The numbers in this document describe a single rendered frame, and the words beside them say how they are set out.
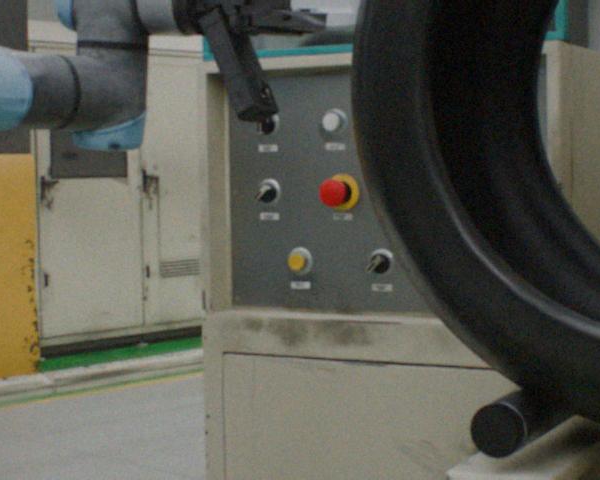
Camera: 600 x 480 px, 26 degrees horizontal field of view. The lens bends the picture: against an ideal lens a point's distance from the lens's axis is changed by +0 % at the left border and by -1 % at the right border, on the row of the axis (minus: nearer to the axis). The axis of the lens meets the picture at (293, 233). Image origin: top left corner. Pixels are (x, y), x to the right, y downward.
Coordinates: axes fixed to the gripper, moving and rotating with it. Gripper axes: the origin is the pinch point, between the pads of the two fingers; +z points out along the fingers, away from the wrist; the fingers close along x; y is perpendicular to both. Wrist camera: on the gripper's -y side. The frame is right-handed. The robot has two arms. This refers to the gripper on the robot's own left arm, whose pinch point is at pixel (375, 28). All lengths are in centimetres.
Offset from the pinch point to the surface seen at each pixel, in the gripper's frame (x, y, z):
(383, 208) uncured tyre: -9.8, -15.6, 6.7
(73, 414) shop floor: 355, -155, -304
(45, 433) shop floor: 316, -153, -289
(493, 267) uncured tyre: -12.3, -19.0, 17.7
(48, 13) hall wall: 722, 53, -636
